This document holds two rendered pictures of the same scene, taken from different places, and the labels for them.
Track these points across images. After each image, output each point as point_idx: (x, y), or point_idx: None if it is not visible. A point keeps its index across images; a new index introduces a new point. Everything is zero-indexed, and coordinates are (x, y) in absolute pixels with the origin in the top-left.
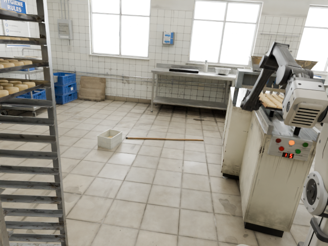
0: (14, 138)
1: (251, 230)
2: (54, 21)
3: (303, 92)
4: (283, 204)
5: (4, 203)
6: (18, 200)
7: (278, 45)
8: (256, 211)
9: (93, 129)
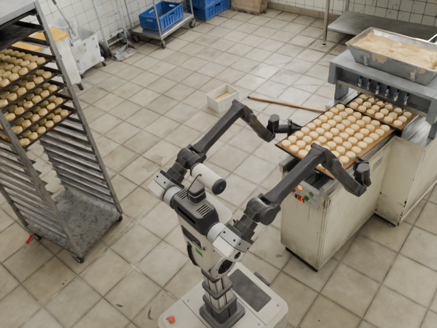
0: (71, 138)
1: (290, 254)
2: None
3: (153, 183)
4: (308, 242)
5: (105, 159)
6: (84, 174)
7: (231, 107)
8: (288, 238)
9: (218, 75)
